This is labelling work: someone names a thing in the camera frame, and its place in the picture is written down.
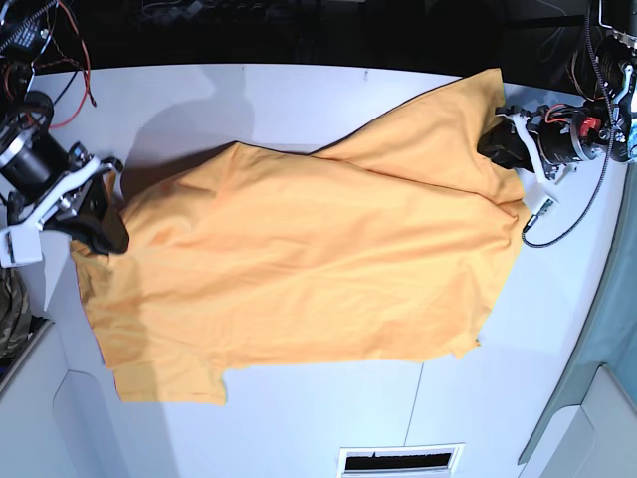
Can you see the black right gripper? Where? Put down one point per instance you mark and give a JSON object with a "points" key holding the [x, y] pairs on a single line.
{"points": [[35, 164]]}

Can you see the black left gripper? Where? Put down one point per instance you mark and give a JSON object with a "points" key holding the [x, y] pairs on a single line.
{"points": [[564, 135]]}

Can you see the orange t-shirt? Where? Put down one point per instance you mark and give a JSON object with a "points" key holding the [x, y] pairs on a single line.
{"points": [[393, 243]]}

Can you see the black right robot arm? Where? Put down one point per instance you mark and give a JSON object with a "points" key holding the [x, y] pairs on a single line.
{"points": [[27, 29]]}

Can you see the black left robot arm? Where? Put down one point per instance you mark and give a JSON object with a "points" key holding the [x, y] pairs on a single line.
{"points": [[605, 76]]}

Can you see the camouflage fabric pile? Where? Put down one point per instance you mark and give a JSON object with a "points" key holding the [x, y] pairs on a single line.
{"points": [[15, 313]]}

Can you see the white right cabinet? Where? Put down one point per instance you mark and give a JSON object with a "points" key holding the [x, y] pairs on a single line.
{"points": [[596, 438]]}

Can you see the white floor vent grille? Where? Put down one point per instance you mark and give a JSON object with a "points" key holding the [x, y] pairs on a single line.
{"points": [[400, 462]]}

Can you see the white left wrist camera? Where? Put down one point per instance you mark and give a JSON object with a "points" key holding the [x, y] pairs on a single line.
{"points": [[535, 189]]}

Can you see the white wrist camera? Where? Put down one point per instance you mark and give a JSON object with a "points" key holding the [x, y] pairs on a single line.
{"points": [[535, 189], [21, 243]]}

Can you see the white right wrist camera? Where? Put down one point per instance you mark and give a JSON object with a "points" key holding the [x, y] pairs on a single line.
{"points": [[21, 243]]}

